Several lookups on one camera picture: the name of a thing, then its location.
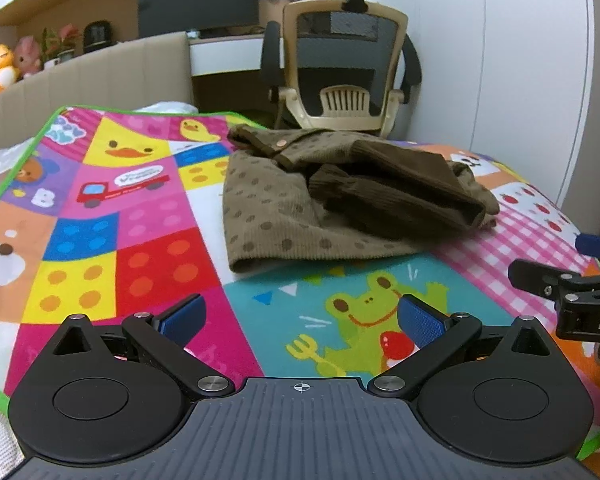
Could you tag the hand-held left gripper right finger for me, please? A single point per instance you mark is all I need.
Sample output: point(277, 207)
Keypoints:
point(421, 325)

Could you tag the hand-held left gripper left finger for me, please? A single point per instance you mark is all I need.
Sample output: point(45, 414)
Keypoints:
point(182, 319)

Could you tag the brown polka dot garment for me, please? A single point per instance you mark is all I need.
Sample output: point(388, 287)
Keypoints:
point(300, 195)

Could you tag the colourful cartoon play mat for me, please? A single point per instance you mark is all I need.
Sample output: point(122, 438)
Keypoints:
point(130, 220)

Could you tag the white bed sheet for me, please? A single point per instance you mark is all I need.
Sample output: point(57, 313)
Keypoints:
point(167, 107)

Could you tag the beige bed headboard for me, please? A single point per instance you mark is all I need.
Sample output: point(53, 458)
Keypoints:
point(90, 80)

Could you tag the white desk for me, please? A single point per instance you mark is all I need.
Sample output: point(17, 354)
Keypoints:
point(225, 55)

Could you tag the beige mesh office chair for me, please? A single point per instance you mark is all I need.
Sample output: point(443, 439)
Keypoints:
point(340, 60)

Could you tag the black round appliance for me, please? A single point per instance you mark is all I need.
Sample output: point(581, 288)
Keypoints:
point(98, 35)

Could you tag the pink plush toy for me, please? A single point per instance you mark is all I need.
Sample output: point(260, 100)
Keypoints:
point(29, 56)

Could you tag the potted plant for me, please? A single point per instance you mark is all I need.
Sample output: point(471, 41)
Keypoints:
point(60, 40)

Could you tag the black computer monitor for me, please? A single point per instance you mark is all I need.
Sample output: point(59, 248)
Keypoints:
point(197, 2)

